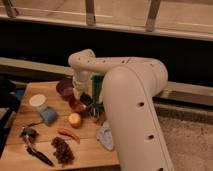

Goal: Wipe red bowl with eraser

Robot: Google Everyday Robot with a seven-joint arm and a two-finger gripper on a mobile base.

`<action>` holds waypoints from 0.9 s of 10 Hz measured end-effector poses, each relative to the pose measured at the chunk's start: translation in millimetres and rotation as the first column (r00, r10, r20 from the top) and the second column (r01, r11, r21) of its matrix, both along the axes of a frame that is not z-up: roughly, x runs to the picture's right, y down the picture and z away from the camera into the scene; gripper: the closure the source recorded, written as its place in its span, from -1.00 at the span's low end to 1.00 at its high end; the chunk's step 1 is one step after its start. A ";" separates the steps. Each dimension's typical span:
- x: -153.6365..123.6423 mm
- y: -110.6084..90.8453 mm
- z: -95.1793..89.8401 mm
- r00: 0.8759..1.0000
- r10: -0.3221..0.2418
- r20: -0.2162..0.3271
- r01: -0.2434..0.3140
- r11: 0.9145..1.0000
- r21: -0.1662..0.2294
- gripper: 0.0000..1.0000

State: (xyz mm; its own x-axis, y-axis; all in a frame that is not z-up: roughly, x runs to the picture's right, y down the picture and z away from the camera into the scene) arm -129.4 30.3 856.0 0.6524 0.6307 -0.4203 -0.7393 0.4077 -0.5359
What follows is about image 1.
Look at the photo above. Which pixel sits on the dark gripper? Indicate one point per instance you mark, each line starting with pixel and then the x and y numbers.
pixel 86 99

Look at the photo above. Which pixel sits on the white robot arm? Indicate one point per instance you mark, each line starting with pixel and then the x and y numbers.
pixel 127 89

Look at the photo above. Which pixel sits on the purple bowl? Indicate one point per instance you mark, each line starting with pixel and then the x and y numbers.
pixel 65 87

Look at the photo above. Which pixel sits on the green bottle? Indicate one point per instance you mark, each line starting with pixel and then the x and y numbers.
pixel 96 88

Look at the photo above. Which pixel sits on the yellow apple toy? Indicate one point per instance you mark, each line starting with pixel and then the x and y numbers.
pixel 75 120

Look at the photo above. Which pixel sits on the red chili pepper toy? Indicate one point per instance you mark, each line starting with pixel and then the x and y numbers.
pixel 69 133

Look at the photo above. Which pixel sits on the light blue cloth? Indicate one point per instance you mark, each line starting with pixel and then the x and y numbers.
pixel 104 136

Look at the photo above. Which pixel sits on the white round lid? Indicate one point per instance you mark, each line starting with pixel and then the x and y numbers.
pixel 37 100

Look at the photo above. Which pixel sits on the brown grape bunch toy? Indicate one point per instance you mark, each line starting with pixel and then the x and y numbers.
pixel 63 152

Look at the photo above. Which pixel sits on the metal window frame rail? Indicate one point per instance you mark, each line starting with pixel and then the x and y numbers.
pixel 192 19

